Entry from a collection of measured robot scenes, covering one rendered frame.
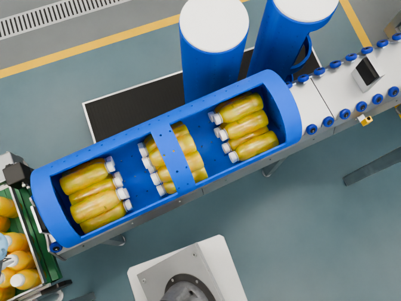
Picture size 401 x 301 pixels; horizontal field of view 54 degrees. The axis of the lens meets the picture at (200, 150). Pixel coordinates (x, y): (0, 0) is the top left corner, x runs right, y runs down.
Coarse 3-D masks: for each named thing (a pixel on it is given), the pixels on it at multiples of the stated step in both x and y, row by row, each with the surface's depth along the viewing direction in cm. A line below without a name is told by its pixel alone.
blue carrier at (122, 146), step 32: (224, 96) 130; (288, 96) 128; (160, 128) 126; (192, 128) 151; (288, 128) 130; (64, 160) 127; (128, 160) 148; (224, 160) 149; (256, 160) 136; (32, 192) 120; (128, 192) 147; (64, 224) 120
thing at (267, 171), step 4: (280, 160) 204; (272, 164) 219; (276, 164) 212; (264, 168) 238; (268, 168) 231; (272, 168) 223; (276, 168) 230; (264, 172) 242; (268, 172) 234; (272, 172) 238; (264, 176) 247; (268, 176) 246
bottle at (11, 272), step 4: (8, 268) 134; (4, 272) 131; (8, 272) 132; (12, 272) 133; (16, 272) 136; (4, 276) 130; (8, 276) 131; (12, 276) 133; (4, 280) 130; (8, 280) 131; (0, 284) 130; (4, 284) 130; (8, 284) 132
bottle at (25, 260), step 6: (18, 252) 133; (24, 252) 136; (30, 252) 141; (18, 258) 132; (24, 258) 134; (30, 258) 138; (18, 264) 131; (24, 264) 134; (30, 264) 138; (18, 270) 134
